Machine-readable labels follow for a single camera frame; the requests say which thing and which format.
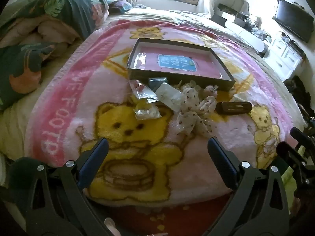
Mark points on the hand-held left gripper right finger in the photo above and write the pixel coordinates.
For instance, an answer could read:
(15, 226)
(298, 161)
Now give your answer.
(221, 161)

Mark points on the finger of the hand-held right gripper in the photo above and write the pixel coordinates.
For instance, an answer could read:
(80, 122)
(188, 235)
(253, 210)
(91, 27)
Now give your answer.
(301, 136)
(289, 156)

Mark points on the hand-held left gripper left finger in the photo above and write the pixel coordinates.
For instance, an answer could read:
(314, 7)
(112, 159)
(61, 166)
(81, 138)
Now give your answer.
(94, 158)

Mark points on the brown hair clip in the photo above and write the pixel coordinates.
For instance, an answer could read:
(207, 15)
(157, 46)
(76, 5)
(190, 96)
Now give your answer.
(233, 108)

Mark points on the polka-dot fabric bow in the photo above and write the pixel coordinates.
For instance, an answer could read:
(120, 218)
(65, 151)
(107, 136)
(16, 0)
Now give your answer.
(192, 108)

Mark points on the white translucent plastic bag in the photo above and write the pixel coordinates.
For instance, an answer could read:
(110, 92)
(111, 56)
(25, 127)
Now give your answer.
(169, 97)

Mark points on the shallow grey cardboard box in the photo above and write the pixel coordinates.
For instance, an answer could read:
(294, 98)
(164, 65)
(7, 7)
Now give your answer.
(177, 54)

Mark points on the pink bear printed blanket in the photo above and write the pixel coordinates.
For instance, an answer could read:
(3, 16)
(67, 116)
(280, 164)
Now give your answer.
(233, 132)

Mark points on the dark clothes heap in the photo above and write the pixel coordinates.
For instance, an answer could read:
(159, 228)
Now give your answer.
(299, 91)

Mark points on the red printed cloth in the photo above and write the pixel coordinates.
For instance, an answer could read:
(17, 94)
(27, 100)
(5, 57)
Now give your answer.
(192, 213)

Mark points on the clear plastic bag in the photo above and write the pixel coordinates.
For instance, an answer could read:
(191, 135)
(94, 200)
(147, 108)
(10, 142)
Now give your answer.
(147, 110)

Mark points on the clear bag with red item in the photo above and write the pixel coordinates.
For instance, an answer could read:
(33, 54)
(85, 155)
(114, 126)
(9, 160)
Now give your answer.
(141, 89)

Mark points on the white drawer cabinet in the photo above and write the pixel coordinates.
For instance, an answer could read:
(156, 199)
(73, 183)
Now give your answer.
(283, 54)

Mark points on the small dark plastic bag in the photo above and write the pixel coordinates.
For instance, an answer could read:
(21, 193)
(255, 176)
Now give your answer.
(157, 83)

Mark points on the long white bolster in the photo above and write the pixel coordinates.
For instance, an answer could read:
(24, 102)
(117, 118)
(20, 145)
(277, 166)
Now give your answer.
(246, 36)

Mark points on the black flat television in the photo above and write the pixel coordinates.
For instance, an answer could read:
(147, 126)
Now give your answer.
(292, 19)

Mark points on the black open box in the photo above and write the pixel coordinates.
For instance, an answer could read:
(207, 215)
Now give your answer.
(226, 14)

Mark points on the dark floral quilt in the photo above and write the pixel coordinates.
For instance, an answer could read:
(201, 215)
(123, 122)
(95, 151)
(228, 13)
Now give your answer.
(61, 9)

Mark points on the purple teal pillow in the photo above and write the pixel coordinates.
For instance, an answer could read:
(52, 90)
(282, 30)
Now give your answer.
(120, 5)

